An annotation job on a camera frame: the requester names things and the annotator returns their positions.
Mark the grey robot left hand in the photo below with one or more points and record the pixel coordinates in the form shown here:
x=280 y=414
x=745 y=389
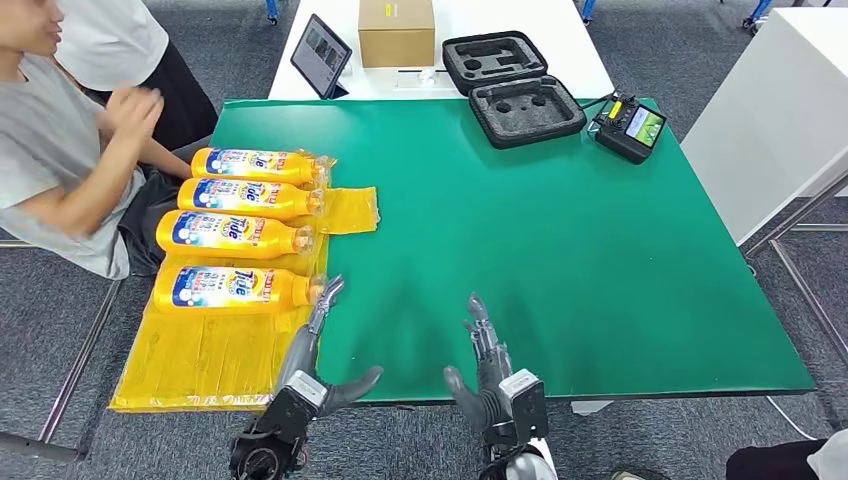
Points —
x=298 y=358

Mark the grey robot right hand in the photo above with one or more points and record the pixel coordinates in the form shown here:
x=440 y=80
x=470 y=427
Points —
x=490 y=371

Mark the orange detergent bottle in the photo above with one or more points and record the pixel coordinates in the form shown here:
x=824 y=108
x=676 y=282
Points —
x=265 y=166
x=218 y=234
x=225 y=290
x=245 y=197

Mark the yellow taped cardboard mat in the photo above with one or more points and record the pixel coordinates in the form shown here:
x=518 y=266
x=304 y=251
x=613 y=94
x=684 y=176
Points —
x=199 y=358

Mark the white table foot block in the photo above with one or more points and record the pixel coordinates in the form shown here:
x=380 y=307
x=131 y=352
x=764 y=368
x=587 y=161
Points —
x=591 y=407

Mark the black foam-lined carrying case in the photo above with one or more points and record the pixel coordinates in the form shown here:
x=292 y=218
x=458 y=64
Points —
x=524 y=107

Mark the black remote controller with screen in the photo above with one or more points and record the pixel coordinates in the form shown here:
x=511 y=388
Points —
x=629 y=132

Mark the small white packet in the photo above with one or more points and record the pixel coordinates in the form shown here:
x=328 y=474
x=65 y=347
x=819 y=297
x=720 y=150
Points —
x=424 y=79

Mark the black tablet with stand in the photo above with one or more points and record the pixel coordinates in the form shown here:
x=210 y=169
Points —
x=319 y=56

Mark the seated person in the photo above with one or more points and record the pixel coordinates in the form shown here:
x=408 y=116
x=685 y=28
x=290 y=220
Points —
x=46 y=166

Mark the brown cardboard box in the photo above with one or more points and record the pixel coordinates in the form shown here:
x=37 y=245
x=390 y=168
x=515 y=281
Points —
x=396 y=34

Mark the standing person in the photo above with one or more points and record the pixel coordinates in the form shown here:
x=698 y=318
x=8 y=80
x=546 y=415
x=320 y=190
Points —
x=132 y=60

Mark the white table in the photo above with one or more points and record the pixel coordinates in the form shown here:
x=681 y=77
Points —
x=523 y=30
x=762 y=112

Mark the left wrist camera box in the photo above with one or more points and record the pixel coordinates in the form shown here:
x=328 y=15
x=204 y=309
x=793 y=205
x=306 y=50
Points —
x=295 y=404

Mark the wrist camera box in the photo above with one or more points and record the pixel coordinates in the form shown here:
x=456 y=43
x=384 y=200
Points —
x=295 y=404
x=526 y=404

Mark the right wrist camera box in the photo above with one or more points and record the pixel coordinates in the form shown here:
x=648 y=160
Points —
x=526 y=404

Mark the metal table leg frame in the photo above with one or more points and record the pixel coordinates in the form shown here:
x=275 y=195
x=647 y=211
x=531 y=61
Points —
x=802 y=291
x=73 y=378

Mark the blue metal cart frame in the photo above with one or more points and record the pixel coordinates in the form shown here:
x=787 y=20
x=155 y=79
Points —
x=272 y=8
x=755 y=12

